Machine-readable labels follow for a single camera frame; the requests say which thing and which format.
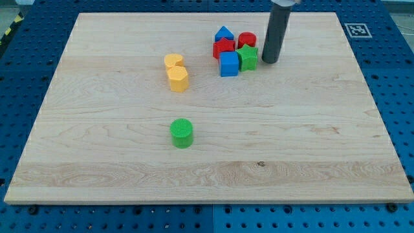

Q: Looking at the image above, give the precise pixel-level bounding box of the white fiducial marker tag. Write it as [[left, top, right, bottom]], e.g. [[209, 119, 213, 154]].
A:
[[344, 23, 372, 38]]

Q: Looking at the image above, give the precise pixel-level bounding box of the blue triangle block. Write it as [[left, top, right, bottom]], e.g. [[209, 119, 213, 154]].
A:
[[214, 26, 234, 42]]

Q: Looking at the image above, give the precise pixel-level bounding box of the green star block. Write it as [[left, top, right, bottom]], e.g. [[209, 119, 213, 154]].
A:
[[236, 44, 258, 72]]

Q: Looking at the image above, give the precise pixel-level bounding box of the green cylinder block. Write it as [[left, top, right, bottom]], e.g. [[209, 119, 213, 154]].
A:
[[169, 118, 193, 149]]

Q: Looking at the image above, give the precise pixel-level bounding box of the red star block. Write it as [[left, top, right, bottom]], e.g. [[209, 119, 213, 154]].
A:
[[213, 38, 235, 60]]

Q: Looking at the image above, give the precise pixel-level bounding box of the light wooden board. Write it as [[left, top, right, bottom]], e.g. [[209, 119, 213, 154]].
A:
[[5, 12, 413, 205]]

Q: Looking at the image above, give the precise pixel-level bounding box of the yellow hexagon block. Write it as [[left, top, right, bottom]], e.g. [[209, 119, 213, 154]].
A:
[[167, 66, 189, 93]]

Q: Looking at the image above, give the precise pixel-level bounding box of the red cylinder block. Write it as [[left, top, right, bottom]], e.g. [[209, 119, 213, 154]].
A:
[[237, 32, 257, 49]]

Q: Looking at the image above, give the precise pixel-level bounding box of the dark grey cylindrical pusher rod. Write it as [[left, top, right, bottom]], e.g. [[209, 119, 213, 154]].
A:
[[261, 0, 296, 64]]

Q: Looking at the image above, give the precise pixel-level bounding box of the yellow pac-man shaped block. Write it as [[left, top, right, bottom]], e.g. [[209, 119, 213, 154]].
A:
[[164, 53, 184, 71]]

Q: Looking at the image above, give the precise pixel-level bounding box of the blue cube block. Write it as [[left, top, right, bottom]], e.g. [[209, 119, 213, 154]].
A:
[[219, 51, 239, 77]]

